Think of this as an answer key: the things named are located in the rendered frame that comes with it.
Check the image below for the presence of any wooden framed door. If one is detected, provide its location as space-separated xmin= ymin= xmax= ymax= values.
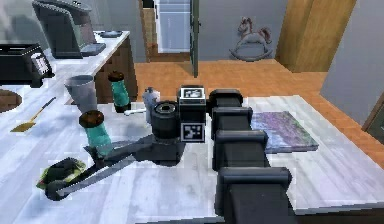
xmin=361 ymin=92 xmax=384 ymax=145

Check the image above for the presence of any gold spatula with dark handle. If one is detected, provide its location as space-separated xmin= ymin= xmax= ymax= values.
xmin=9 ymin=96 xmax=58 ymax=134

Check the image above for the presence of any white cupboard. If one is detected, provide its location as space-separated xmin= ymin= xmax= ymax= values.
xmin=154 ymin=0 xmax=192 ymax=54

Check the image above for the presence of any dark green room door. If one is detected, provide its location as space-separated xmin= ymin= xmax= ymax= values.
xmin=189 ymin=0 xmax=201 ymax=79

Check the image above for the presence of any brown kitchen counter cupboard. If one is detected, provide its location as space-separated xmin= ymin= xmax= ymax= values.
xmin=93 ymin=33 xmax=139 ymax=105

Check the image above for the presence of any small white utensil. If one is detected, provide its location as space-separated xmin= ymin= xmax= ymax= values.
xmin=124 ymin=107 xmax=148 ymax=117

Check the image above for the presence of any black toaster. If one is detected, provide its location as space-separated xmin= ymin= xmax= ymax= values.
xmin=0 ymin=43 xmax=56 ymax=89

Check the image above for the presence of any grey cup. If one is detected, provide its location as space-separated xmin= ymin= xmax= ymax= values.
xmin=63 ymin=74 xmax=99 ymax=115

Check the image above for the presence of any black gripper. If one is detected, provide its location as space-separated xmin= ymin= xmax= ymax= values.
xmin=44 ymin=99 xmax=187 ymax=202

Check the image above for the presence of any brown bowl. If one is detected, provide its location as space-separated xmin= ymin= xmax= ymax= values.
xmin=0 ymin=88 xmax=24 ymax=114

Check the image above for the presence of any white bottle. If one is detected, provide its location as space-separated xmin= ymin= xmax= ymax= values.
xmin=142 ymin=86 xmax=161 ymax=126

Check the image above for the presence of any grey rocking horse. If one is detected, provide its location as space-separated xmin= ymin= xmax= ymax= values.
xmin=228 ymin=16 xmax=275 ymax=63

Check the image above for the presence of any green cartoon cookie box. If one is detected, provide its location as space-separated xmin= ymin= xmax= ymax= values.
xmin=35 ymin=157 xmax=88 ymax=192

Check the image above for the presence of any black coffee machine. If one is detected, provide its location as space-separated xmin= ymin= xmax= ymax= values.
xmin=31 ymin=0 xmax=108 ymax=60

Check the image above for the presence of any teal shaker with dark lid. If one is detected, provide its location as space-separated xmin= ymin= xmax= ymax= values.
xmin=78 ymin=109 xmax=114 ymax=160
xmin=107 ymin=70 xmax=132 ymax=114

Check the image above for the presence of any tall wooden cupboard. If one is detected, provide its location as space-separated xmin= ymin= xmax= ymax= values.
xmin=275 ymin=0 xmax=358 ymax=74

